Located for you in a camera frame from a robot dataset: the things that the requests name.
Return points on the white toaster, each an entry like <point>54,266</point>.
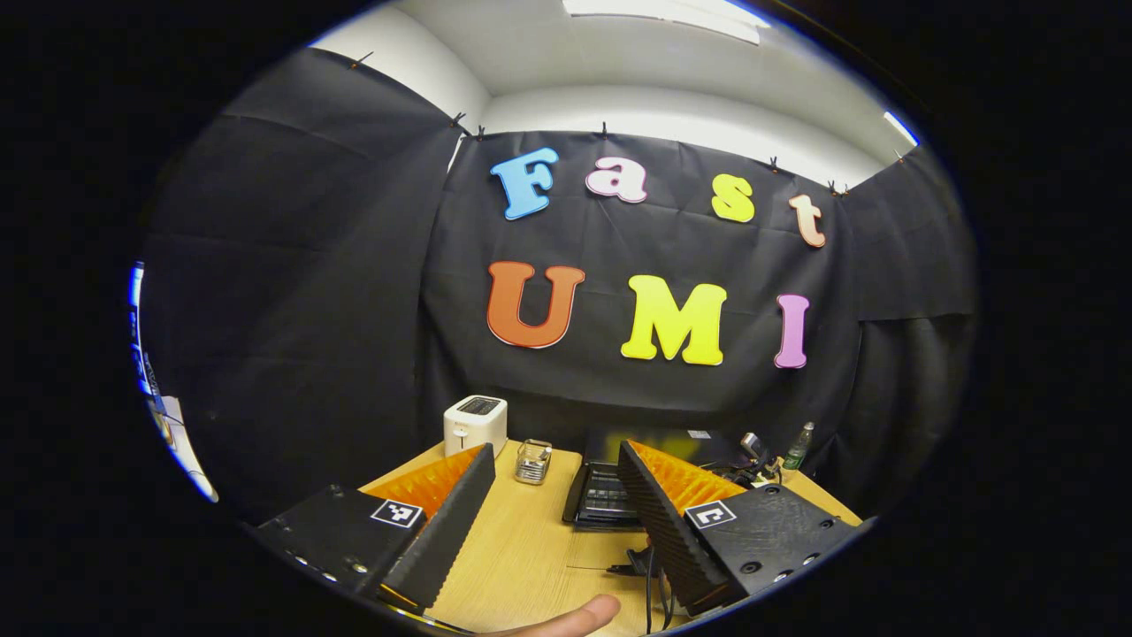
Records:
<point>473,429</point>

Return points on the clear glass holder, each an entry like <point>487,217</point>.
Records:
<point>533,464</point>

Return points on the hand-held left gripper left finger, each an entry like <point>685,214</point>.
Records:
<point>451,531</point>

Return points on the small ceiling light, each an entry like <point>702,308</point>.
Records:
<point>902,128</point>

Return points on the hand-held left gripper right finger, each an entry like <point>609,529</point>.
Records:
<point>663,531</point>

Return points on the black electric oven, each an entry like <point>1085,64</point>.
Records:
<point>606,495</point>

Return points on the ceiling light panel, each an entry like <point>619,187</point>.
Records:
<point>672,16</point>

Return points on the clear plastic water bottle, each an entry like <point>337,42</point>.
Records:
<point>798,451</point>

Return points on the black backdrop cloth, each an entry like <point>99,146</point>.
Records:
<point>354,265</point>

